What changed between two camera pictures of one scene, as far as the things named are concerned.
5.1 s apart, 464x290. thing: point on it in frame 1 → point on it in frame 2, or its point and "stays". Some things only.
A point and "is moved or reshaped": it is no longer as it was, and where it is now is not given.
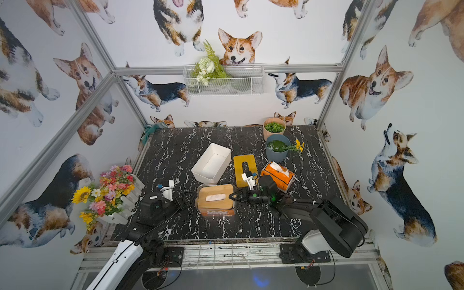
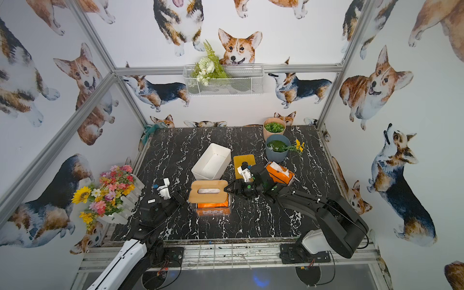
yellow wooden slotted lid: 238,162 stays
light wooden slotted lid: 215,197 is moved or reshaped
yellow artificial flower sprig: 297,147 stays
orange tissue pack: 217,212 → 214,205
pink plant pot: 273,125 stays
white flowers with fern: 208,67 stays
